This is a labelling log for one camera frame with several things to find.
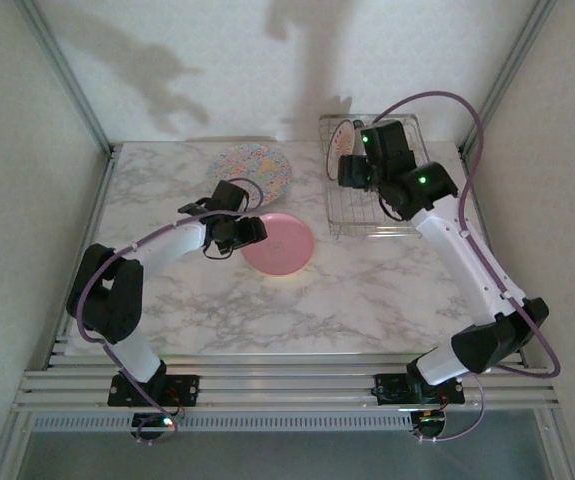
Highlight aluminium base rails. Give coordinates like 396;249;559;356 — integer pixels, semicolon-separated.
11;349;561;414

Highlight metal wire dish rack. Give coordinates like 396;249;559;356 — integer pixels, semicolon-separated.
319;113;427;240

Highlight multicolour speckled plate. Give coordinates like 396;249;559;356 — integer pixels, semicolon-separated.
207;142;295;206

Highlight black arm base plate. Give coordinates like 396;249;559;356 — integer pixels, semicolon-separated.
375;372;467;406
108;373;201;407

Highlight white plate pink pattern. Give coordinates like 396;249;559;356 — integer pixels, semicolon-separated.
330;118;364;157

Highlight round black controller board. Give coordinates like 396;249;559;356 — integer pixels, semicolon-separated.
131;412;178;444
409;409;447;441

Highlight aluminium frame post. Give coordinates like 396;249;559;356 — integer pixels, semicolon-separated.
14;0;118;157
459;0;559;156

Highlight white slotted cable duct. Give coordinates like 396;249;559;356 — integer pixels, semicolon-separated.
31;413;414;434

